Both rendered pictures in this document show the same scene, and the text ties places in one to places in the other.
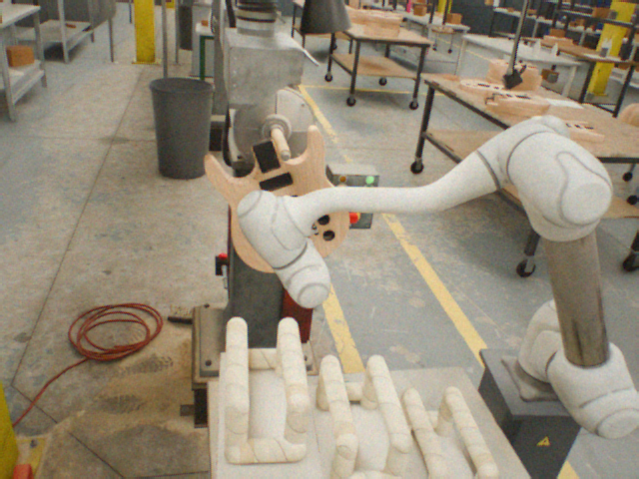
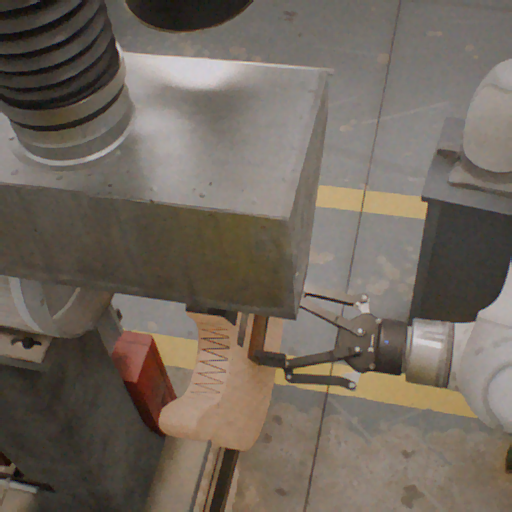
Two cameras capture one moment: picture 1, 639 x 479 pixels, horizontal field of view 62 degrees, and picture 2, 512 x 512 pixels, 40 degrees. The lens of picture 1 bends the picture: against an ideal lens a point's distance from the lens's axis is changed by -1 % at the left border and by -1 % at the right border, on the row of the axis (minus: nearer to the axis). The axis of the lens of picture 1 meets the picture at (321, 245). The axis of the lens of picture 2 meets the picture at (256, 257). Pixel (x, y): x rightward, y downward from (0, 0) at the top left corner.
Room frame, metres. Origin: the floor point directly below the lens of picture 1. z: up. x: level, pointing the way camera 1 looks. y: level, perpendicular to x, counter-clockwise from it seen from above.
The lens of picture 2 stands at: (1.08, 0.55, 1.93)
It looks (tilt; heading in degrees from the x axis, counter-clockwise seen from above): 53 degrees down; 304
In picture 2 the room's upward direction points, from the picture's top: 8 degrees counter-clockwise
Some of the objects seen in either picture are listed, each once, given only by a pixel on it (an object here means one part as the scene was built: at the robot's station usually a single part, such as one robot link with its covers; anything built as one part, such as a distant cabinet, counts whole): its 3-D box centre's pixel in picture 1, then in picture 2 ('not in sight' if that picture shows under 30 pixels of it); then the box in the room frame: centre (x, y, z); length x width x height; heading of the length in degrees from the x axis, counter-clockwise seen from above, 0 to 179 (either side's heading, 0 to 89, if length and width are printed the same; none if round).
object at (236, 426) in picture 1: (236, 431); not in sight; (0.51, 0.08, 1.15); 0.03 x 0.03 x 0.09
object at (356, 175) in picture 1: (335, 196); not in sight; (1.72, -0.03, 0.99); 0.24 x 0.21 x 0.26; 15
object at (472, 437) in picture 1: (469, 430); not in sight; (0.67, -0.29, 1.04); 0.20 x 0.03 x 0.03; 11
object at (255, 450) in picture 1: (265, 450); not in sight; (0.51, 0.04, 1.12); 0.11 x 0.03 x 0.03; 102
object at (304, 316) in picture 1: (295, 290); (107, 374); (1.85, 0.09, 0.49); 0.25 x 0.12 x 0.37; 15
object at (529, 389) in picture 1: (538, 368); (486, 155); (1.24, -0.68, 0.73); 0.22 x 0.18 x 0.06; 7
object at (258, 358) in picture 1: (260, 358); not in sight; (0.69, 0.08, 1.12); 0.11 x 0.03 x 0.03; 102
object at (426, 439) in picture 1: (424, 432); not in sight; (0.65, -0.21, 1.04); 0.20 x 0.03 x 0.03; 11
